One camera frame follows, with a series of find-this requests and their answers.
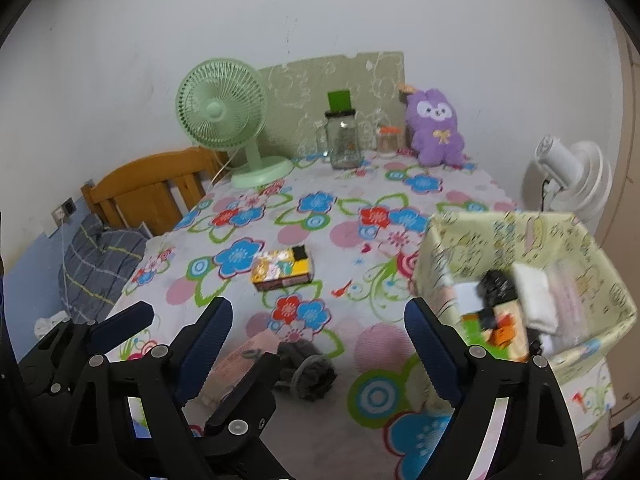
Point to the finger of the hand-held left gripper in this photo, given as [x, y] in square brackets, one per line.
[250, 395]
[122, 322]

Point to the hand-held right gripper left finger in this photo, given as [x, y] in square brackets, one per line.
[205, 350]

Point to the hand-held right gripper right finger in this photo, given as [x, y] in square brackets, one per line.
[435, 355]

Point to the pink packet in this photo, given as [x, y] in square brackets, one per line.
[235, 365]

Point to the grey sock roll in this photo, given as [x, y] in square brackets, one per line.
[312, 375]

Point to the green and orange packet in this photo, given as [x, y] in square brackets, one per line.
[505, 332]

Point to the yellow printed box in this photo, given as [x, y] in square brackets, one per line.
[277, 267]

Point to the white cloth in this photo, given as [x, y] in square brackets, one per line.
[50, 325]
[535, 295]

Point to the yellow patterned storage box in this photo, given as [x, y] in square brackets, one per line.
[575, 240]

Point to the white card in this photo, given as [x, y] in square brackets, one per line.
[467, 300]

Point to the grey plaid pillow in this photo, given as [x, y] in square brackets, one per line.
[95, 260]

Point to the crumpled white cloth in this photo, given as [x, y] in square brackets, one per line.
[50, 325]

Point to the wooden headboard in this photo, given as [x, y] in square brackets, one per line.
[150, 180]

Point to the floral tablecloth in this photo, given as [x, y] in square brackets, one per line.
[320, 240]

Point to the small jar with orange lid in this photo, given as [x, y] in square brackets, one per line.
[387, 145]

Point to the purple plush rabbit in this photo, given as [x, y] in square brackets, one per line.
[435, 130]

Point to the glass jar with green lid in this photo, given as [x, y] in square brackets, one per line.
[342, 145]

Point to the green desk fan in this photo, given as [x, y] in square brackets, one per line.
[220, 110]

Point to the white fan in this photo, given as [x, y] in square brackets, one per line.
[585, 170]

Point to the beige door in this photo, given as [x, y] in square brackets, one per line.
[627, 160]

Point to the green patterned board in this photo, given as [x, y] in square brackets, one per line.
[310, 90]

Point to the wall socket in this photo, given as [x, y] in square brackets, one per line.
[67, 207]

